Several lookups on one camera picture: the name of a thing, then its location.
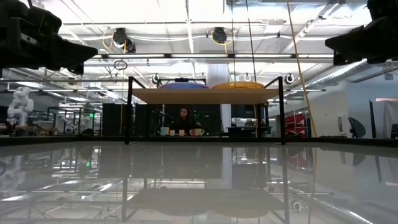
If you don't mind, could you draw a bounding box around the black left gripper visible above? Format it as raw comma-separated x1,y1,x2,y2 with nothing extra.
0,0,99,78

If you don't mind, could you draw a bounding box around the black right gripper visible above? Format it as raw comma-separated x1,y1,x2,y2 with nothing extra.
325,15,398,67

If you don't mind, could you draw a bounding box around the translucent pink plate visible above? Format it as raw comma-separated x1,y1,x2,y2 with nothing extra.
158,82,211,90

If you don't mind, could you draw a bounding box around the wooden shelf board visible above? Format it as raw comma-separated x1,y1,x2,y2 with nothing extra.
132,88,280,105

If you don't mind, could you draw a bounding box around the black cabinet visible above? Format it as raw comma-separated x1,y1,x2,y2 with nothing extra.
102,103,130,137

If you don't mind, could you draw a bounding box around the dark upright panel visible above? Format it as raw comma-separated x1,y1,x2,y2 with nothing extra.
369,100,377,139

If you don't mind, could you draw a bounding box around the dark office chair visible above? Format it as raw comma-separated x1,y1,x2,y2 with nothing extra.
348,116,367,139

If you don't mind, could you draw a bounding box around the long ceiling light strip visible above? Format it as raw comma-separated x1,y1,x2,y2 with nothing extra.
93,53,335,60

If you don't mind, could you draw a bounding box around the person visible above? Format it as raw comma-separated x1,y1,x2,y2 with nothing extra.
174,107,201,135

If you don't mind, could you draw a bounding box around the white building column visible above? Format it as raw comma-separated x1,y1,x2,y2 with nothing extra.
206,63,233,129

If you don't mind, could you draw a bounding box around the silver ventilation duct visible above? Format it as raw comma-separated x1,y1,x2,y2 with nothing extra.
306,60,368,90

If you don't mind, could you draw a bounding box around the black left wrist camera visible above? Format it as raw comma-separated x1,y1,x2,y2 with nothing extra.
28,6,63,35

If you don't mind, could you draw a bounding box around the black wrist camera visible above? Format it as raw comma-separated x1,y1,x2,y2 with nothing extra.
366,0,398,20
28,6,63,35

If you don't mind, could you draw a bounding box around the black workstation frame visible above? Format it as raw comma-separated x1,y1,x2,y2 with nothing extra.
46,106,103,136

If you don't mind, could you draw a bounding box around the yellow hanging cable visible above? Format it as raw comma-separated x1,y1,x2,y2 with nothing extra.
285,0,318,138

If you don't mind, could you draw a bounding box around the black ceiling cord reel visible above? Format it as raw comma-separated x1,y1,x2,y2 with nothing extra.
112,27,128,45
212,27,228,44

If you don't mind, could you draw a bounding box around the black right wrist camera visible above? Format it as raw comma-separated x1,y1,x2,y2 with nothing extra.
366,0,398,20

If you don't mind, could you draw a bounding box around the black metal shelf frame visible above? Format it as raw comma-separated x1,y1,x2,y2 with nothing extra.
124,76,287,146

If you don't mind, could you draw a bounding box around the black hanging cable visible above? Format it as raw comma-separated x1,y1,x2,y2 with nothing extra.
245,0,257,84

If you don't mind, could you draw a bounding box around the black camera rig frame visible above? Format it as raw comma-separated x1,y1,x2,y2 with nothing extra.
157,77,206,90

